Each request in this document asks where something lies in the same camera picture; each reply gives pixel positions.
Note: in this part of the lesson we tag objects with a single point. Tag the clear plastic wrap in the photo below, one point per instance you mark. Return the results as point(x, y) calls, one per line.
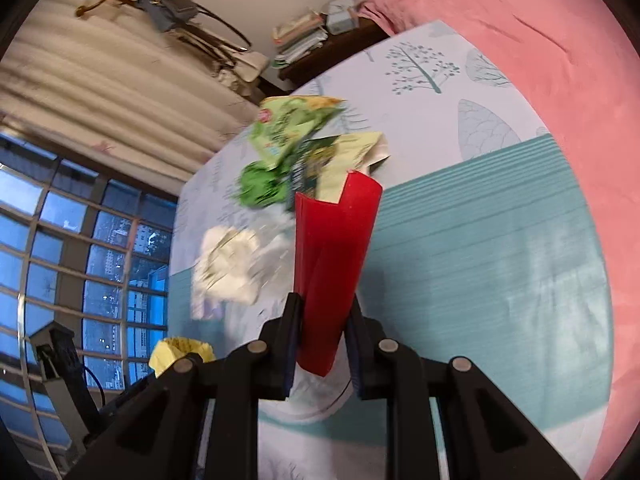
point(275, 260)

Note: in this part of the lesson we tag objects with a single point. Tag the white paper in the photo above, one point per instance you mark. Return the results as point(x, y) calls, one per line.
point(225, 265)

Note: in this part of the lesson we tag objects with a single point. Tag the white tote bag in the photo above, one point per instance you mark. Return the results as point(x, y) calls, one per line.
point(247, 67)

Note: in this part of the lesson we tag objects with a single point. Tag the pale yellow printed packet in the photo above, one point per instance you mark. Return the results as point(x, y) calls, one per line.
point(350, 160)

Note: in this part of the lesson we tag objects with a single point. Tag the green wrapper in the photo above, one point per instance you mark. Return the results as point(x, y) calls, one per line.
point(260, 185)

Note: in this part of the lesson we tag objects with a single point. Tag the gold wrapper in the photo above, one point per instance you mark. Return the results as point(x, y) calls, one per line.
point(170, 352)

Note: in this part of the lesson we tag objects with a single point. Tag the cream curtain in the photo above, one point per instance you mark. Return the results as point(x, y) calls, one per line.
point(100, 125)

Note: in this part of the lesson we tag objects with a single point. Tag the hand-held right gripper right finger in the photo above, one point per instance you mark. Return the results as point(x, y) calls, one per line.
point(355, 360)

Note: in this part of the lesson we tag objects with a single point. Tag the pale blue box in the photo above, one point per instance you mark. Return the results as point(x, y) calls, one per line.
point(342, 20)

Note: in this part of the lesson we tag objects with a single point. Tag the dark wooden nightstand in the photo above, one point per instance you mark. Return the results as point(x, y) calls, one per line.
point(320, 64)

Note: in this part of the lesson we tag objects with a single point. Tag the metal window grille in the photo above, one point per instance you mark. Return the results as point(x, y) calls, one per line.
point(75, 270)

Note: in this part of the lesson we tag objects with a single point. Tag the light green snack packet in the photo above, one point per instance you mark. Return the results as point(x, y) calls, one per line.
point(285, 125)

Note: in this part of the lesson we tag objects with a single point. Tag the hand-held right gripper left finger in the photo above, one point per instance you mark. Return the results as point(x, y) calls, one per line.
point(292, 345)

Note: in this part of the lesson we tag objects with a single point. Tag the tree print tablecloth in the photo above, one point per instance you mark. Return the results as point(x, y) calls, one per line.
point(450, 260)

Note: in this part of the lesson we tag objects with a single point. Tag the stack of books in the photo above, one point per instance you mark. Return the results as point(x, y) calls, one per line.
point(297, 37)

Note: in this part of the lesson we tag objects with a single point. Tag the blue grey handbag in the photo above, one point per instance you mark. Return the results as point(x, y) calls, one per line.
point(167, 7)

